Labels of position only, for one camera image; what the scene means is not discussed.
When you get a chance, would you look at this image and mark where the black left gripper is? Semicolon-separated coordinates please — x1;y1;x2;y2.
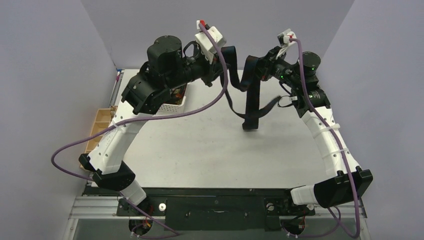
165;46;230;91

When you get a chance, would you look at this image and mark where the blue brown striped tie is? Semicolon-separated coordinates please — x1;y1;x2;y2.
221;46;282;131

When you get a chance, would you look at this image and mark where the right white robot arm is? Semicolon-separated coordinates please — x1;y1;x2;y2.
262;46;373;214

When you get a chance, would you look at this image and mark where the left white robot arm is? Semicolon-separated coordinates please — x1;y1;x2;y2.
78;32;227;215

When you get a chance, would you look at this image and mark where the pile of patterned ties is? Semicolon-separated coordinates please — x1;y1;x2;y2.
165;84;187;106

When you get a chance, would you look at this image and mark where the white perforated plastic basket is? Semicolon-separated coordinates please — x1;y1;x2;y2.
159;84;188;114

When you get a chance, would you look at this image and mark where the rolled floral tie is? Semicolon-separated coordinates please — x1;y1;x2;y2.
110;105;118;116

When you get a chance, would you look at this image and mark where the wooden compartment tray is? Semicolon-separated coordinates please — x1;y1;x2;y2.
83;108;115;154

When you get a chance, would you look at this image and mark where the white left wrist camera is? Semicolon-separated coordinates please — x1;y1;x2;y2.
194;19;227;65

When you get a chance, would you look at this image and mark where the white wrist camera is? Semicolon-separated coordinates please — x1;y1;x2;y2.
194;19;227;65
275;28;297;60

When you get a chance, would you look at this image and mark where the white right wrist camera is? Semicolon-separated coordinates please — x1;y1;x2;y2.
275;28;297;60

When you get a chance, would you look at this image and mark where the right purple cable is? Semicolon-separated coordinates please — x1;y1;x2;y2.
281;37;362;239

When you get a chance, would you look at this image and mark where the purple cable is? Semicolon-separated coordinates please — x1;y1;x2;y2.
50;23;230;239
281;37;362;239

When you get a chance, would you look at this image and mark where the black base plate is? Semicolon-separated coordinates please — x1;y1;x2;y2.
83;181;320;236

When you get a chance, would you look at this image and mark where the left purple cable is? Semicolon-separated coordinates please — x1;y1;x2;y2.
50;23;230;239

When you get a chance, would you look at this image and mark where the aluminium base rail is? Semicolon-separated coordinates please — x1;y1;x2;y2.
68;196;367;220

